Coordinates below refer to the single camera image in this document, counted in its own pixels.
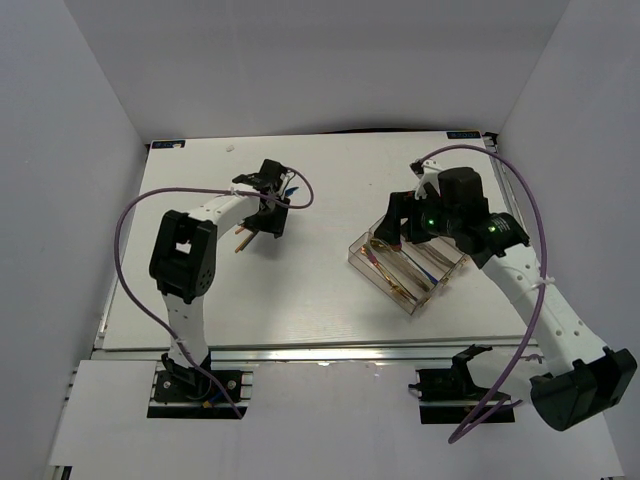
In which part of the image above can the aluminium table rail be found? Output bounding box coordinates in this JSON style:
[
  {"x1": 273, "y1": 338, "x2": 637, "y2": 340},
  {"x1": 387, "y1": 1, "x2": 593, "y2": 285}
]
[{"x1": 90, "y1": 341, "x2": 517, "y2": 366}]

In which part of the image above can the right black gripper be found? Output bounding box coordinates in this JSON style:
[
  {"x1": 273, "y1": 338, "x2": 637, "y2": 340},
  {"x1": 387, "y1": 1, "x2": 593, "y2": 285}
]
[{"x1": 373, "y1": 189, "x2": 460, "y2": 247}]

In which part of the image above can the blue corner sticker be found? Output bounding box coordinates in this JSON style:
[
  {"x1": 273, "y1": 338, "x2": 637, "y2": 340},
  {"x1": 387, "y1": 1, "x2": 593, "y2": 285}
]
[
  {"x1": 150, "y1": 139, "x2": 186, "y2": 149},
  {"x1": 446, "y1": 131, "x2": 482, "y2": 140}
]

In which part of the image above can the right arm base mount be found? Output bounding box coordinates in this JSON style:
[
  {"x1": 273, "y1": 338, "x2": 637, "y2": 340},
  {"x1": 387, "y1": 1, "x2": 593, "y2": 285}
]
[{"x1": 408, "y1": 368, "x2": 488, "y2": 425}]

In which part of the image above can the clear four-slot utensil organizer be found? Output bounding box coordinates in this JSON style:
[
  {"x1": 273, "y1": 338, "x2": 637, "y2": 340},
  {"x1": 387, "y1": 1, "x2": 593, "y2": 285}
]
[{"x1": 348, "y1": 223, "x2": 470, "y2": 315}]

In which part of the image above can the black spoon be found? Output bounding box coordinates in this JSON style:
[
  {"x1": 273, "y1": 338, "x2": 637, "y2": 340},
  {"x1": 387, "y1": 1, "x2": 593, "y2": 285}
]
[{"x1": 369, "y1": 238, "x2": 437, "y2": 291}]

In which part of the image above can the black knife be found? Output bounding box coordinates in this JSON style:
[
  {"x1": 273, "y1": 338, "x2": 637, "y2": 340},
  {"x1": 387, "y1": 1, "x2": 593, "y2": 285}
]
[{"x1": 419, "y1": 244, "x2": 468, "y2": 271}]

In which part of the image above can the orange chopstick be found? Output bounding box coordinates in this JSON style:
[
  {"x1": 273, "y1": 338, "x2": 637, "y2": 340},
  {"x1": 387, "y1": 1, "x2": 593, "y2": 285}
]
[{"x1": 235, "y1": 232, "x2": 255, "y2": 254}]

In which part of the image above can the left blue corner sticker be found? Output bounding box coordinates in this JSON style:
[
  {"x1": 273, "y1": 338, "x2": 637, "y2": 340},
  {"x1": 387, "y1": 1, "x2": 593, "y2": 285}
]
[{"x1": 150, "y1": 139, "x2": 186, "y2": 149}]

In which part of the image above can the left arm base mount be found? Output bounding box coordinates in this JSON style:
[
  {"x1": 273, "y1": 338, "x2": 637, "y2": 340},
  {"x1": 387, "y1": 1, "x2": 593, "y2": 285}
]
[{"x1": 147, "y1": 364, "x2": 253, "y2": 420}]

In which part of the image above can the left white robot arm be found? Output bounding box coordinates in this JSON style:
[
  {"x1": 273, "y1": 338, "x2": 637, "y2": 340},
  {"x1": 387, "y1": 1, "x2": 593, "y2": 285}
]
[{"x1": 149, "y1": 159, "x2": 292, "y2": 399}]

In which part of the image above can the iridescent purple spoon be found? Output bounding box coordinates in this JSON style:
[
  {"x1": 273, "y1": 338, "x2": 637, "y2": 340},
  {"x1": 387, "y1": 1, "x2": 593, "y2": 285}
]
[{"x1": 400, "y1": 243, "x2": 450, "y2": 285}]

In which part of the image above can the right blue corner sticker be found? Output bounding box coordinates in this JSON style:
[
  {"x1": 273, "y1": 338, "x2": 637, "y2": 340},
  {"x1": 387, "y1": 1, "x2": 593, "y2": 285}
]
[{"x1": 446, "y1": 131, "x2": 482, "y2": 140}]

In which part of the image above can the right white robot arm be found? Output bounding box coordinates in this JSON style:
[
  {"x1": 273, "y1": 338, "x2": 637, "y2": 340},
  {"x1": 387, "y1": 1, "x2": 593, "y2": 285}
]
[{"x1": 374, "y1": 167, "x2": 638, "y2": 431}]

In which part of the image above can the gold fork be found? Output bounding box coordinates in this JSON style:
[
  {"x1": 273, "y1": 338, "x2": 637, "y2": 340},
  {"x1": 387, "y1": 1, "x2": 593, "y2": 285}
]
[{"x1": 361, "y1": 247, "x2": 410, "y2": 299}]

